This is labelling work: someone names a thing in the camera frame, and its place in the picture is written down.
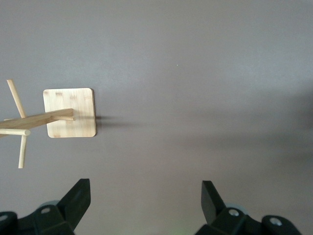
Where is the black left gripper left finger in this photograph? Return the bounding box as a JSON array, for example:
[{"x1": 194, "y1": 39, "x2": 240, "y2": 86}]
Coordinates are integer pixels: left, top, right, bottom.
[{"x1": 0, "y1": 178, "x2": 91, "y2": 235}]

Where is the wooden mug tree stand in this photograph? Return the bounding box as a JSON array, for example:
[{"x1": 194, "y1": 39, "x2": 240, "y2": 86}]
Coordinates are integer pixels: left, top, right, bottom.
[{"x1": 0, "y1": 79, "x2": 98, "y2": 169}]

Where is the brown table cover cloth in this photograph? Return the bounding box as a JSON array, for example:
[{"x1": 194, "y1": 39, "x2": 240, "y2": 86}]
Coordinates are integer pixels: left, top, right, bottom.
[{"x1": 0, "y1": 0, "x2": 313, "y2": 235}]

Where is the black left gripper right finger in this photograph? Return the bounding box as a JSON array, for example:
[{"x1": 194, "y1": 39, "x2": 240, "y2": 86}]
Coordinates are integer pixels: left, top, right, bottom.
[{"x1": 195, "y1": 180, "x2": 302, "y2": 235}]

